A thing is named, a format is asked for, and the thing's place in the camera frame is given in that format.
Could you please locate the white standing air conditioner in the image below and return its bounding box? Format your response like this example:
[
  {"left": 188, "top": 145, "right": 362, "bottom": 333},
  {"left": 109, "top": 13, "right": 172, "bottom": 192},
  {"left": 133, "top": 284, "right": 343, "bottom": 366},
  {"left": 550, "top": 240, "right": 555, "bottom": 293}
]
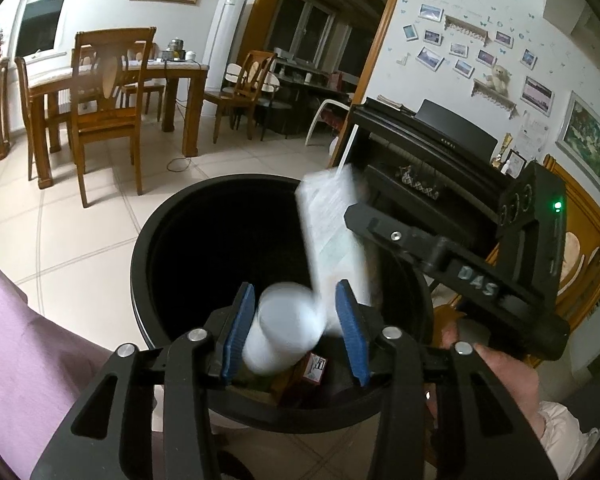
[{"left": 202, "top": 0, "right": 247, "bottom": 93}]

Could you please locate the white plastic chair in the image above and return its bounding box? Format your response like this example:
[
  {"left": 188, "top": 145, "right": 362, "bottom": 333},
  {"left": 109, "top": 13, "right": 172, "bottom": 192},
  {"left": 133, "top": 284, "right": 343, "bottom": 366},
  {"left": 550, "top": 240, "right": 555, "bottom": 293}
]
[{"left": 305, "top": 97, "right": 353, "bottom": 147}]

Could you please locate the wooden door frame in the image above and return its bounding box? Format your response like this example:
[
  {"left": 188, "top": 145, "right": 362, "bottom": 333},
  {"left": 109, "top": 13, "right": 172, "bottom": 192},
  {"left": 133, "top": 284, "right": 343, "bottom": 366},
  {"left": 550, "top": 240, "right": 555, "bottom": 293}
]
[{"left": 237, "top": 0, "right": 412, "bottom": 111}]

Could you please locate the white wall shelf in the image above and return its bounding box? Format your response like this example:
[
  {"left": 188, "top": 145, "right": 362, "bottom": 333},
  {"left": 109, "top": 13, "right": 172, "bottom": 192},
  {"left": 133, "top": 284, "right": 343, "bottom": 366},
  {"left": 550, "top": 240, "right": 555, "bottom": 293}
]
[
  {"left": 471, "top": 77, "right": 518, "bottom": 118},
  {"left": 444, "top": 14, "right": 491, "bottom": 46}
]

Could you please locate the group of wall photos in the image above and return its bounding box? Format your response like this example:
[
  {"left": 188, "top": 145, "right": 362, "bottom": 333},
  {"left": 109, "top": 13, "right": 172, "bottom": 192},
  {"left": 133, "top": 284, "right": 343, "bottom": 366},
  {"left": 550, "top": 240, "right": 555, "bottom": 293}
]
[{"left": 402, "top": 2, "right": 555, "bottom": 117}]

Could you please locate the wooden dining table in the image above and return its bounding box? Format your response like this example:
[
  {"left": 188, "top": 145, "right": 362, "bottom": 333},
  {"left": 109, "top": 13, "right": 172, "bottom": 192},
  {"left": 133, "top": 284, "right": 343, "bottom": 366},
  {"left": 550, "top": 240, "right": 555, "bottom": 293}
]
[{"left": 27, "top": 57, "right": 210, "bottom": 188}]

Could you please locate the black trash bin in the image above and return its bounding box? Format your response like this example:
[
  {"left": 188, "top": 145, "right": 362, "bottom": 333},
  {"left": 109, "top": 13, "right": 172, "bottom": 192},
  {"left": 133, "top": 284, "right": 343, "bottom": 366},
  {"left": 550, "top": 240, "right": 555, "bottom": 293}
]
[{"left": 130, "top": 174, "right": 436, "bottom": 435}]

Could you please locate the white paper cup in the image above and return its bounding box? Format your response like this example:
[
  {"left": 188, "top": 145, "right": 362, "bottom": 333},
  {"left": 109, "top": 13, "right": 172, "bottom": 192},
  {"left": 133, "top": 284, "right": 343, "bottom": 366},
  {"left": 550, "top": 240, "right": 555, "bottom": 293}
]
[{"left": 241, "top": 282, "right": 326, "bottom": 375}]

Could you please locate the black piano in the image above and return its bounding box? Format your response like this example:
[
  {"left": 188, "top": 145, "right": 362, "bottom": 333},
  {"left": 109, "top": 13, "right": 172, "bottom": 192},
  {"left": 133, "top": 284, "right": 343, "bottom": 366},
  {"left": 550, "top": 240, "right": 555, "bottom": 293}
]
[{"left": 350, "top": 97, "right": 503, "bottom": 246}]

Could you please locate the white framed window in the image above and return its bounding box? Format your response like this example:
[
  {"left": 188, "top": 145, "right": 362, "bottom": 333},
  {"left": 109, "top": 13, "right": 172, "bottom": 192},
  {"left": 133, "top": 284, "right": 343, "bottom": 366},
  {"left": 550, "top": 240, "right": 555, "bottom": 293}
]
[{"left": 10, "top": 0, "right": 86, "bottom": 58}]

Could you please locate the white blue milk carton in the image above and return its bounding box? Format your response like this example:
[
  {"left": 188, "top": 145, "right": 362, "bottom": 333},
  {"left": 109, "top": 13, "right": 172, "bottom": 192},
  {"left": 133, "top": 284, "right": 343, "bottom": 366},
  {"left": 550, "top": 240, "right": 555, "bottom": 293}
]
[{"left": 296, "top": 165, "right": 376, "bottom": 308}]

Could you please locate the teddy bear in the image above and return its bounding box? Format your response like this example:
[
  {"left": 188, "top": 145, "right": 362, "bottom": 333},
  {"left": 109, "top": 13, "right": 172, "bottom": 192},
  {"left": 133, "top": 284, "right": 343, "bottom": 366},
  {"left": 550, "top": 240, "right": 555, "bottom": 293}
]
[{"left": 484, "top": 64, "right": 512, "bottom": 95}]

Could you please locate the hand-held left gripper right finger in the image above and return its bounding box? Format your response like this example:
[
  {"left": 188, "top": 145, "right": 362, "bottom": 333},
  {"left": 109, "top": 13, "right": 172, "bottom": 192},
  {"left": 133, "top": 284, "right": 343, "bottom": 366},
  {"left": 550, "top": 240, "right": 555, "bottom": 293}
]
[{"left": 334, "top": 280, "right": 561, "bottom": 480}]

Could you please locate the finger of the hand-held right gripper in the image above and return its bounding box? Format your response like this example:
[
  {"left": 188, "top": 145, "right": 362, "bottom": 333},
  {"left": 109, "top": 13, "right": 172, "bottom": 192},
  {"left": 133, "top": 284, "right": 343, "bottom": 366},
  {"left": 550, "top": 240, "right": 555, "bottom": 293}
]
[{"left": 344, "top": 203, "right": 448, "bottom": 273}]

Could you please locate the wooden chair light cushion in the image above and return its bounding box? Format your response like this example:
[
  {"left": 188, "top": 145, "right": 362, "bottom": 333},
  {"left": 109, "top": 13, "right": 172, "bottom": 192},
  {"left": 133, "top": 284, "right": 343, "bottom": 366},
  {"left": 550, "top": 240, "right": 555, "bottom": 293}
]
[{"left": 542, "top": 154, "right": 600, "bottom": 321}]

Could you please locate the gold trophy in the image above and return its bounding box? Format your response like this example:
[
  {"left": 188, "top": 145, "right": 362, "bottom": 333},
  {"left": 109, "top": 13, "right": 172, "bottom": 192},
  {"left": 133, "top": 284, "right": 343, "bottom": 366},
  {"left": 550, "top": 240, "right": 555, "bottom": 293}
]
[{"left": 495, "top": 132, "right": 512, "bottom": 168}]

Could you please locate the person's right hand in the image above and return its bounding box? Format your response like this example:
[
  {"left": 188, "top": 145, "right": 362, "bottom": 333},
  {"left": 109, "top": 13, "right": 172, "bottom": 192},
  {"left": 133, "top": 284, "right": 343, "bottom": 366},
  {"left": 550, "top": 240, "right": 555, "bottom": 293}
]
[{"left": 440, "top": 320, "right": 541, "bottom": 422}]

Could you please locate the framed landscape painting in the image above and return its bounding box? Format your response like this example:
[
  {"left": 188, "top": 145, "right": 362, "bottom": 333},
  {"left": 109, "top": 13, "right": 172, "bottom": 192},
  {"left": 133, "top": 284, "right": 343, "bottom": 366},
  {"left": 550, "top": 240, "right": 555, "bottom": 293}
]
[{"left": 555, "top": 91, "right": 600, "bottom": 192}]

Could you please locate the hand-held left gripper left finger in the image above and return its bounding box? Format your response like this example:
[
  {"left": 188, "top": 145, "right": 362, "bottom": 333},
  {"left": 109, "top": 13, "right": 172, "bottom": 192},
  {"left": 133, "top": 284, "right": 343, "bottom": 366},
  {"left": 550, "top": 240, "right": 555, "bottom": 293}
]
[{"left": 30, "top": 282, "right": 257, "bottom": 480}]

